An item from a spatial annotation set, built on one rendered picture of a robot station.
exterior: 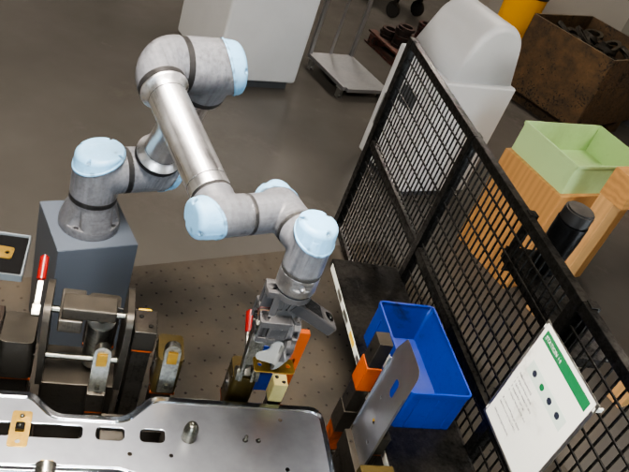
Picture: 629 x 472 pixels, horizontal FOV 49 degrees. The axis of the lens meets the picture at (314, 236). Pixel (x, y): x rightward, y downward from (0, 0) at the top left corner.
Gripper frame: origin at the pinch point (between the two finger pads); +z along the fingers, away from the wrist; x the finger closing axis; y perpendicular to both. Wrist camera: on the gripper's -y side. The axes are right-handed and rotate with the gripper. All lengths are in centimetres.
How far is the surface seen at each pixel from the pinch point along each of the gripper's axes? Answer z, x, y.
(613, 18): 50, -568, -469
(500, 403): 6, 2, -55
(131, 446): 26.5, 2.7, 24.3
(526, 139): 50, -228, -196
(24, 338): 18, -17, 48
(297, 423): 26.9, -5.1, -13.3
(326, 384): 57, -43, -38
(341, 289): 24, -51, -33
